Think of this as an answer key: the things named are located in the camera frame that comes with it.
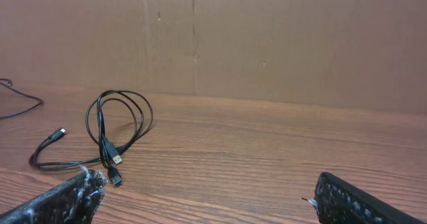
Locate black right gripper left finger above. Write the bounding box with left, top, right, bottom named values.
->
left=1, top=167, right=107, bottom=224

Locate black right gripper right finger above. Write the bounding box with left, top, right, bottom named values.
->
left=308, top=172, right=424, bottom=224

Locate black USB cable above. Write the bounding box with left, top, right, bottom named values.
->
left=28, top=127, right=123, bottom=171
left=0, top=78, right=44, bottom=121
left=85, top=89, right=154, bottom=187

